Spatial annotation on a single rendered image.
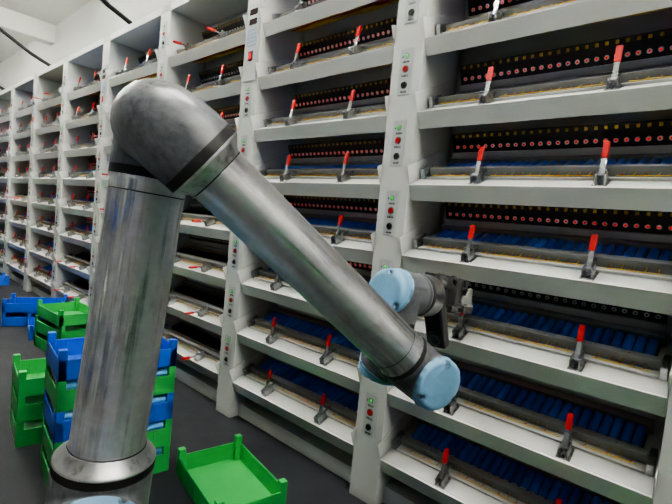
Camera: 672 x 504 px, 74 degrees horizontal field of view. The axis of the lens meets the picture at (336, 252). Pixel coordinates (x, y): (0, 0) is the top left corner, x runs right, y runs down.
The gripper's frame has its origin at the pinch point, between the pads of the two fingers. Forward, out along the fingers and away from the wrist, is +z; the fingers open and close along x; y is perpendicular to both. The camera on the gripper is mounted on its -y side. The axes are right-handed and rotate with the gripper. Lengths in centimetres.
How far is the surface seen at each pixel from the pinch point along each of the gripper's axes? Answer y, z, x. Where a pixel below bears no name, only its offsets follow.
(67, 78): 97, -16, 298
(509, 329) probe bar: -2.7, 2.4, -10.6
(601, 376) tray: -7.5, -2.1, -31.5
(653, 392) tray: -7.8, -2.7, -40.2
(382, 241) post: 14.0, -6.0, 24.6
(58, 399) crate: -41, -63, 74
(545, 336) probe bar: -2.4, 2.2, -18.8
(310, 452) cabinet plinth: -57, 7, 48
